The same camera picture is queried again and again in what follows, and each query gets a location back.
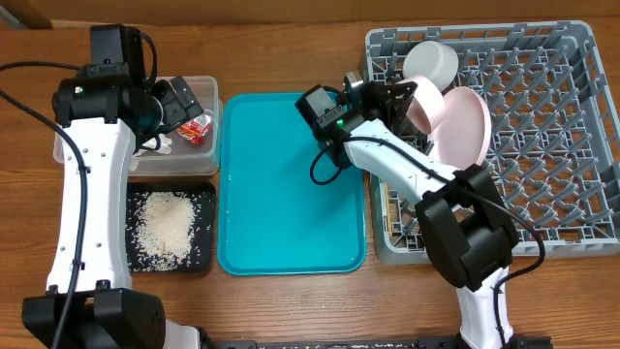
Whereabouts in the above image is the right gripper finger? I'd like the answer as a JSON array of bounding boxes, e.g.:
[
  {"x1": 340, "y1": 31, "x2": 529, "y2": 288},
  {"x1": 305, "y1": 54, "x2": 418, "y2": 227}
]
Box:
[
  {"x1": 387, "y1": 81, "x2": 418, "y2": 105},
  {"x1": 394, "y1": 111, "x2": 419, "y2": 137}
]

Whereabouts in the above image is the red snack wrapper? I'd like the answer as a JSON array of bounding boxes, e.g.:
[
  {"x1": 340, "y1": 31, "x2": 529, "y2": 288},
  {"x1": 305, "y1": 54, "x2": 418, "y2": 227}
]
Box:
[{"x1": 176, "y1": 113, "x2": 213, "y2": 144}]

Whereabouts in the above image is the grey bowl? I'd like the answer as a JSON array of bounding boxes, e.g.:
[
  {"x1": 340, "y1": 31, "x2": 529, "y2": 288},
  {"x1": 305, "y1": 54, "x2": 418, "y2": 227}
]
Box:
[{"x1": 402, "y1": 41, "x2": 459, "y2": 91}]

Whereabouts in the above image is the white tissue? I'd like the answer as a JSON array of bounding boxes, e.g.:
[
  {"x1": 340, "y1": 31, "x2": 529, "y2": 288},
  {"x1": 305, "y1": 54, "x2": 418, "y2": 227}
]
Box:
[{"x1": 130, "y1": 135, "x2": 172, "y2": 172}]

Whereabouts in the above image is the large pink plate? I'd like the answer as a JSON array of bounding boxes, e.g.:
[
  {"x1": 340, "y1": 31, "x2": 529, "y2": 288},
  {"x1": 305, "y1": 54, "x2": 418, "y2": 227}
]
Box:
[{"x1": 427, "y1": 86, "x2": 492, "y2": 170}]

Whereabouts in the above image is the pile of rice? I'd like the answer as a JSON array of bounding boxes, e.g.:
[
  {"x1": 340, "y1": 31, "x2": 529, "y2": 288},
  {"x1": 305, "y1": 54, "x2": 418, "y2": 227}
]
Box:
[{"x1": 126, "y1": 191, "x2": 217, "y2": 272}]

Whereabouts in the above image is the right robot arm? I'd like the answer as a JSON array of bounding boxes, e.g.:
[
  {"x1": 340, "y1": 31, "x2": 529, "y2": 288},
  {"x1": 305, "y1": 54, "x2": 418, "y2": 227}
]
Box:
[{"x1": 295, "y1": 76, "x2": 518, "y2": 348}]

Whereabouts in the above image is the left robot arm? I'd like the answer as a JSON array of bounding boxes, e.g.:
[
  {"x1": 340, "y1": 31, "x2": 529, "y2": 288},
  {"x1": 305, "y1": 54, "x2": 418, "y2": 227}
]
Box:
[{"x1": 22, "y1": 74, "x2": 209, "y2": 348}]

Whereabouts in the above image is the grey dishwasher rack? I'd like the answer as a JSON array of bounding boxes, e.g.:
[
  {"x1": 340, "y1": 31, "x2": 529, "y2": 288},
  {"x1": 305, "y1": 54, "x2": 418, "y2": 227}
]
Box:
[{"x1": 365, "y1": 20, "x2": 619, "y2": 258}]

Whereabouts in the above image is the clear plastic bin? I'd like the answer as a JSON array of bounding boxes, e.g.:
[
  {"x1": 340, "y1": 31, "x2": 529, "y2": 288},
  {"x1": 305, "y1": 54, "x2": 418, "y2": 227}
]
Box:
[{"x1": 52, "y1": 75, "x2": 224, "y2": 177}]

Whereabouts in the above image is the black tray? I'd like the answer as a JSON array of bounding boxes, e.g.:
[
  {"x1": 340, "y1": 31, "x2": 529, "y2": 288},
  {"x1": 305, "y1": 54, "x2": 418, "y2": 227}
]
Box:
[{"x1": 125, "y1": 180, "x2": 218, "y2": 273}]

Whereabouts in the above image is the teal serving tray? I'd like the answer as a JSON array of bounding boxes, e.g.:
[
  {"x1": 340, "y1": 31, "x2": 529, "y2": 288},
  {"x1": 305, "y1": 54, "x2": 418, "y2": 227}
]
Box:
[{"x1": 217, "y1": 92, "x2": 366, "y2": 276}]

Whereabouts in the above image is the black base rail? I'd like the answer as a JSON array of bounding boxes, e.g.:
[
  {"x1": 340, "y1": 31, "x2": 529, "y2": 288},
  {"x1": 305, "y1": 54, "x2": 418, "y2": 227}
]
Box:
[{"x1": 213, "y1": 336, "x2": 461, "y2": 349}]

